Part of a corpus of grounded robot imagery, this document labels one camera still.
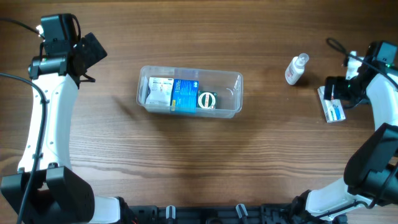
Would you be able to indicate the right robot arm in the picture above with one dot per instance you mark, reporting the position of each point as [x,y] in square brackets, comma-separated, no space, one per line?
[369,179]

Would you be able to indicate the white Panadol box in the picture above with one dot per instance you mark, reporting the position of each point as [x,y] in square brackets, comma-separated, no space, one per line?
[332,109]

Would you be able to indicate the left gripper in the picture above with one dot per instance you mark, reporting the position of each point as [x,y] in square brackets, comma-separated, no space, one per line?
[92,48]

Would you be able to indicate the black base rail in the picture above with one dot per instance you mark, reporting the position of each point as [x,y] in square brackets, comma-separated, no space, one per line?
[263,214]

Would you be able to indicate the green round-label packet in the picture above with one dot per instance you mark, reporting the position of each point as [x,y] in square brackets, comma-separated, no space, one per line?
[207,100]

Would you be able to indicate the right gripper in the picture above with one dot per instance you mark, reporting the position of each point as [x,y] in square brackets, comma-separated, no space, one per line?
[339,82]

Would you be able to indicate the clear plastic container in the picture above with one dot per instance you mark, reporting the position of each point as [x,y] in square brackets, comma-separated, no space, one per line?
[228,86]

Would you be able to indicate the white dropper bottle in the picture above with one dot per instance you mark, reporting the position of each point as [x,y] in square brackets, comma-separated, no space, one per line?
[296,68]

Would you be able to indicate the white medicine box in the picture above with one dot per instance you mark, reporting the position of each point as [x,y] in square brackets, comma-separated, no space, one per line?
[160,91]

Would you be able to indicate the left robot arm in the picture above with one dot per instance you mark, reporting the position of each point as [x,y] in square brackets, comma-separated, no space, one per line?
[45,189]

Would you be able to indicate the blue medicine box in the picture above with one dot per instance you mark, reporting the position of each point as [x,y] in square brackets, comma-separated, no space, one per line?
[184,96]

